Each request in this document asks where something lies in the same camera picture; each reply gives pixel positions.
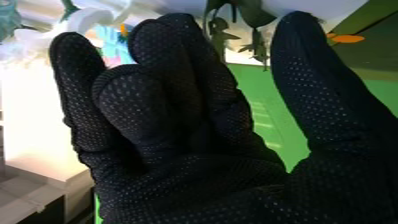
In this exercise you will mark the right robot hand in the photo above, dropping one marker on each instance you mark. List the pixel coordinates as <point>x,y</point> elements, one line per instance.
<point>189,160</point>

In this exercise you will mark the white sheet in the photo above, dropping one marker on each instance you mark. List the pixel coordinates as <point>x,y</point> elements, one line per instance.
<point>338,6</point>

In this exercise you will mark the blue flower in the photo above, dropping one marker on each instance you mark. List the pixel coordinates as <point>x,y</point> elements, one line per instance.
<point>112,41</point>

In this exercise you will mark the bunch of green sprigs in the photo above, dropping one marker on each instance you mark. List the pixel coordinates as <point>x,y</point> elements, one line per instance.
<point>254,15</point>

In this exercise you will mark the white flower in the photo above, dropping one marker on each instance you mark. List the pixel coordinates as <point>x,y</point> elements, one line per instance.
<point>32,41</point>

